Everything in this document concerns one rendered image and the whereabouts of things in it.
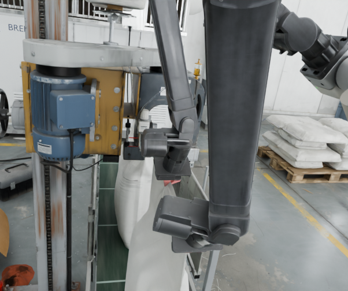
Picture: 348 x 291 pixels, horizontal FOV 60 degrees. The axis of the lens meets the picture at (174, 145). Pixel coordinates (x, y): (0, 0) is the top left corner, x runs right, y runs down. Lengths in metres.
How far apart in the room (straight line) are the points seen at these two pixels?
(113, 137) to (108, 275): 0.72
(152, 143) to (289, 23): 0.42
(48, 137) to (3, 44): 3.07
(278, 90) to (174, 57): 5.41
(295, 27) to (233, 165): 0.50
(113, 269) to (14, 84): 2.86
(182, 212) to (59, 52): 0.53
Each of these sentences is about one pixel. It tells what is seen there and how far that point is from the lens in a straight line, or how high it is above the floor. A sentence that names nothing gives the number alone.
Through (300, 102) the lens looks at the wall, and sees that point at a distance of 6.39.
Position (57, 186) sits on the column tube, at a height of 0.86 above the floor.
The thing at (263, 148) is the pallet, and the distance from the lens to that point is 4.23.
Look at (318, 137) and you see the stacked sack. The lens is 3.69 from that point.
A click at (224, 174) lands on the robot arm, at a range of 0.37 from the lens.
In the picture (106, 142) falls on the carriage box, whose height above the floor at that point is 1.07.
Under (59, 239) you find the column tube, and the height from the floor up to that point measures 0.60.
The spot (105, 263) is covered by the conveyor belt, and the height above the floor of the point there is 0.38.
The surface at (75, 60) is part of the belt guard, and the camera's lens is 0.85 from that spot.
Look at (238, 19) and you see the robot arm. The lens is 0.24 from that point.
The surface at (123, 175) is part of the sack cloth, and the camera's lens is 1.51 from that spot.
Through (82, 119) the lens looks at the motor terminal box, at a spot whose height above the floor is 1.24.
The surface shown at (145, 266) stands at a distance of 0.96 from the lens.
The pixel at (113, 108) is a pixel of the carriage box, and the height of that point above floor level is 1.20.
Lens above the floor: 1.49
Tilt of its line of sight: 21 degrees down
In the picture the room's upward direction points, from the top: 8 degrees clockwise
